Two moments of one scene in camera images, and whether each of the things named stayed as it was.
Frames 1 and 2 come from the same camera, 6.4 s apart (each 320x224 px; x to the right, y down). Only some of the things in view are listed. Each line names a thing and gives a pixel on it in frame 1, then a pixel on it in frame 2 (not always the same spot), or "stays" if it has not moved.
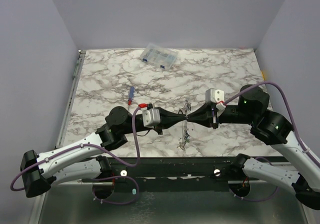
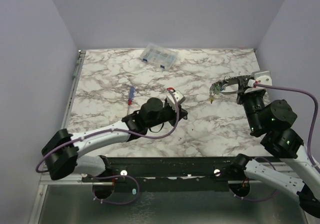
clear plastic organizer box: x=159 y=56 stays
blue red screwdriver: x=130 y=97 stays
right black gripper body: x=213 y=116 → x=241 y=83
